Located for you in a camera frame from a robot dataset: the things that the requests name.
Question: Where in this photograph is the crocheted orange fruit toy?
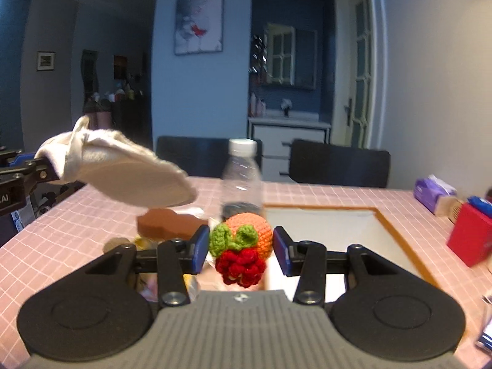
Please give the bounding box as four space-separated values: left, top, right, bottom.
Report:
208 212 273 288

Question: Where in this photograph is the brown bear-shaped sponge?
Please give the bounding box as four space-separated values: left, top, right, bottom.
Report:
137 208 208 242

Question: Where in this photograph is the cream cloth pouch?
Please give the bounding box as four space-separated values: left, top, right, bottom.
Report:
35 116 198 208

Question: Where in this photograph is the pink checkered tablecloth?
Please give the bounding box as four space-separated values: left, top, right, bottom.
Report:
1 182 491 368

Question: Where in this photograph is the clear plastic water bottle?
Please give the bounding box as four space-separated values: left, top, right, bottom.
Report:
220 138 263 220

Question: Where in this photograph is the right black chair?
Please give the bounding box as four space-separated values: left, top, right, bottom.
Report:
288 139 391 188

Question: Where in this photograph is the black chair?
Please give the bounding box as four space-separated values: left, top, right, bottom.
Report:
288 139 391 188
156 136 263 179

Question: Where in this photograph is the left black chair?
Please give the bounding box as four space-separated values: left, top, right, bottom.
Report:
156 136 263 179

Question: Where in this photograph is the white cabinet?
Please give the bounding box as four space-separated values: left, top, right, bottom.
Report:
248 117 331 182

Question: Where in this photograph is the small framed picture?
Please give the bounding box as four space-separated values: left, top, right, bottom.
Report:
37 51 56 71

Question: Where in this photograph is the purple tissue pack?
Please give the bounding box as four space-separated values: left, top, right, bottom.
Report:
413 174 457 216

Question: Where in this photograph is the white glass-pane door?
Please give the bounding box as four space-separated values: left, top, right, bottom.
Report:
331 0 374 148

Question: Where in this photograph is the red box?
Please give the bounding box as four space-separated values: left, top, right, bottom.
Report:
447 196 491 268

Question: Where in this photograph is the wall painting with red flower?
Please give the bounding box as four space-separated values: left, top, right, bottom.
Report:
174 0 224 56

